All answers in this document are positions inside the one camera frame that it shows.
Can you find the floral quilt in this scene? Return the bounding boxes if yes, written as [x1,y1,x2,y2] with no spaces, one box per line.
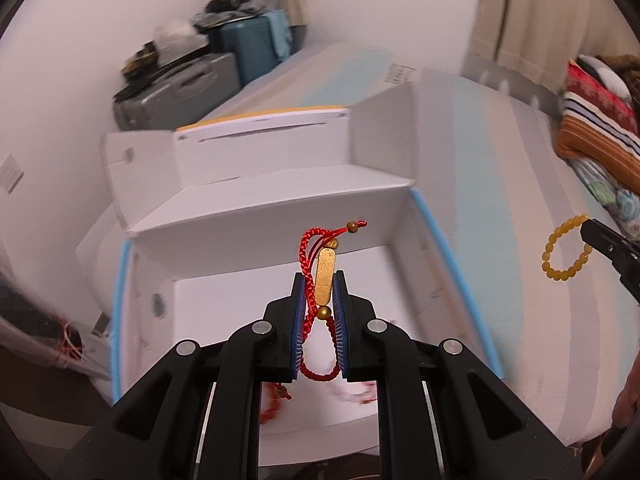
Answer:
[570,157,640,241]

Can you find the wide beige curtain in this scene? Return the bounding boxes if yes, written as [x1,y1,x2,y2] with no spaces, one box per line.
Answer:
[470,0,640,96]

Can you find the dark furry blanket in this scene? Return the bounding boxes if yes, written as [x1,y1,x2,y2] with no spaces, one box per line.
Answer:
[577,54,640,101]

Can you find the grey hard suitcase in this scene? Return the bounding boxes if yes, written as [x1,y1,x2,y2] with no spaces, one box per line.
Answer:
[112,51,243,132]

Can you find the white wall socket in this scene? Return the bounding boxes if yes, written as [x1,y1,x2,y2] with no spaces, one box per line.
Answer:
[0,155,25,193]

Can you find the yellow bead bracelet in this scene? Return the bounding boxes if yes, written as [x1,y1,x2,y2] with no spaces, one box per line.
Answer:
[540,213,596,281]

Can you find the light blue cloth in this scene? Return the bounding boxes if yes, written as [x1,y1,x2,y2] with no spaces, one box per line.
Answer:
[265,10,296,61]

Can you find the white cardboard box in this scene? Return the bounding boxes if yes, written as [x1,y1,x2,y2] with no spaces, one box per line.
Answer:
[75,80,506,456]

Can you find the red bead bracelet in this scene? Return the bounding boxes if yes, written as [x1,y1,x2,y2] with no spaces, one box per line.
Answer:
[257,385,281,426]

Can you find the white plastic bag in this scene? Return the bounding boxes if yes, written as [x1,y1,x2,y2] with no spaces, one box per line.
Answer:
[152,19,208,56]

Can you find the black hanging cable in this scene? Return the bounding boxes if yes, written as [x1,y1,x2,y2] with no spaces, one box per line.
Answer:
[494,0,516,63]

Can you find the dark flat items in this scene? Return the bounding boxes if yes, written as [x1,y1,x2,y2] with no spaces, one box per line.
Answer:
[121,45,166,81]

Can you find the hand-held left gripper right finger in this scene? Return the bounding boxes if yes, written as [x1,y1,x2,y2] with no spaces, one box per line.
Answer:
[333,271,582,480]

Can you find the striped bed mattress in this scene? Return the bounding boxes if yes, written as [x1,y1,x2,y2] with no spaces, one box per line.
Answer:
[75,42,640,451]

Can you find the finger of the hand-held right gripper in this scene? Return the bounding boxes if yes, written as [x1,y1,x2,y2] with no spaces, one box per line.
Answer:
[580,218,640,305]

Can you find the black clothing pile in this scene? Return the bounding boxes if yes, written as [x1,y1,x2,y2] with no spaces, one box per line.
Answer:
[192,0,271,28]

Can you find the red braided bracelet gold bar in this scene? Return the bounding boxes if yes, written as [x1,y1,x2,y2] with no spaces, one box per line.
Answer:
[272,218,368,402]

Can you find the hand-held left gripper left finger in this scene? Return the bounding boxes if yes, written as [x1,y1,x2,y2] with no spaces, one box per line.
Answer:
[50,272,307,480]

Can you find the teal hard suitcase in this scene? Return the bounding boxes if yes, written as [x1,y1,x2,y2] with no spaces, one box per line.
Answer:
[210,10,293,88]

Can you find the clear plastic bag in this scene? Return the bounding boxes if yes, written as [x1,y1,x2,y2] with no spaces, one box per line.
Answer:
[0,280,113,381]

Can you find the striped folded blanket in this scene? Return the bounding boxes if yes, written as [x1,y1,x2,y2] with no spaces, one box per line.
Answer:
[554,57,640,173]

